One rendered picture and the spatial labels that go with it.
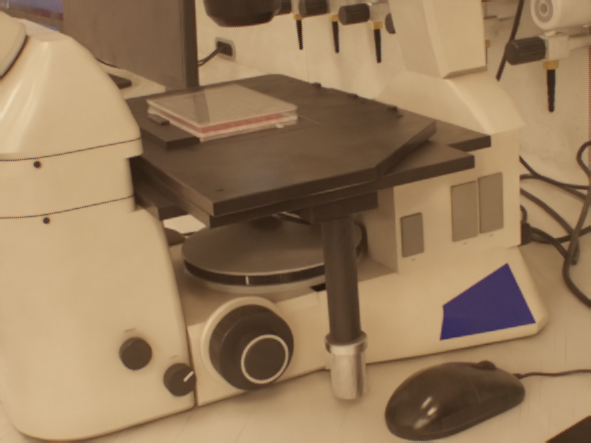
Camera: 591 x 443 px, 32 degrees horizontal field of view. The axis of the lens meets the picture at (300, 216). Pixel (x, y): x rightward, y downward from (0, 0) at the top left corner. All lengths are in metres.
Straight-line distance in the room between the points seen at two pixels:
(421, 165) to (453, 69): 0.22
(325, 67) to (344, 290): 1.22
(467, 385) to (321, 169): 0.20
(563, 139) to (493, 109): 0.50
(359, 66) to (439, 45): 0.92
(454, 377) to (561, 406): 0.09
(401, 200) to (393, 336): 0.11
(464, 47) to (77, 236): 0.39
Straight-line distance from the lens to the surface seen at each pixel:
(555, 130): 1.42
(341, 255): 0.76
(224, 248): 0.91
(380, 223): 0.88
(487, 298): 0.90
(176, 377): 0.80
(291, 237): 0.92
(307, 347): 0.85
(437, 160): 0.74
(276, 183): 0.68
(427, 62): 0.95
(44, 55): 0.73
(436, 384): 0.77
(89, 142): 0.74
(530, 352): 0.89
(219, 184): 0.69
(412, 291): 0.87
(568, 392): 0.83
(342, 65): 1.90
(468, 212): 0.89
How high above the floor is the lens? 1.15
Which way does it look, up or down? 18 degrees down
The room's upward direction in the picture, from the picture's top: 5 degrees counter-clockwise
